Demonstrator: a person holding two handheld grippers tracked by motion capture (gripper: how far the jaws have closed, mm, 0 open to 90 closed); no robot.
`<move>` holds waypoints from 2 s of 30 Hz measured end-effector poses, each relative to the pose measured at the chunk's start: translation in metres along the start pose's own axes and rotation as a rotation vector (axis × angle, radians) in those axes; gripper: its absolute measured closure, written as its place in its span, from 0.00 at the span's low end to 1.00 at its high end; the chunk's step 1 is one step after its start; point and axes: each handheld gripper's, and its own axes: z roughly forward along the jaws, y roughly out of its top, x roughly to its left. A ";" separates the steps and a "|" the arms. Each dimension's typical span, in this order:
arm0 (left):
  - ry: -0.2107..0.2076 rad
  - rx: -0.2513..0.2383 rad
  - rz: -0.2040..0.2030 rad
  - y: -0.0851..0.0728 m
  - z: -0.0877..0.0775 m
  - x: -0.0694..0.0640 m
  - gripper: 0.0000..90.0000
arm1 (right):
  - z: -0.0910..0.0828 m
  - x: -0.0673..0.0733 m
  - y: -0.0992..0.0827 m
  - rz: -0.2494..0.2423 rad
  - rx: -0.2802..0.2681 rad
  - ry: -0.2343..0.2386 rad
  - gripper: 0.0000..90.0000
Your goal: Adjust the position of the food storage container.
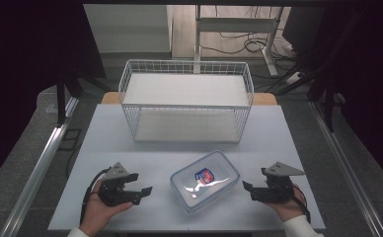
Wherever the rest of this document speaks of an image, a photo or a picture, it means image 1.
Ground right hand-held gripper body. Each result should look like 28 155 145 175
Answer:
251 161 307 203

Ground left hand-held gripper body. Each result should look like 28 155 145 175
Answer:
97 161 141 208

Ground clear plastic container blue-rimmed lid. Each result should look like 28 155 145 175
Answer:
169 150 241 214

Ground white wire basket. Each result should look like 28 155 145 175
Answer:
117 58 256 144

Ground person's right hand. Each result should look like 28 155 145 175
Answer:
265 186 309 223

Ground person's left hand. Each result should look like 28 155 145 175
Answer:
79 179 134 237

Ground wooden table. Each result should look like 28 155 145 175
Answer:
100 91 278 107

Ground black metal stand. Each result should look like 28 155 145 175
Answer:
306 65 339 132
54 70 84 127

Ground white power strip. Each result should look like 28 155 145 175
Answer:
285 72 303 85

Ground black curtain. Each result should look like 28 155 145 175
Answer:
0 0 108 192
281 4 383 186

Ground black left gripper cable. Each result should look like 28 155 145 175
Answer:
79 167 111 225

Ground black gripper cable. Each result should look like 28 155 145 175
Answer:
79 167 111 225
291 185 312 224

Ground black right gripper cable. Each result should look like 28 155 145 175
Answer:
291 185 312 224

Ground aluminium rail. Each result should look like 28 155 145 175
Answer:
0 97 80 237
308 98 383 237

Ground black floor cables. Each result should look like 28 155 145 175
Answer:
198 4 299 93

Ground white metal desk frame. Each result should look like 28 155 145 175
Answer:
193 4 285 77

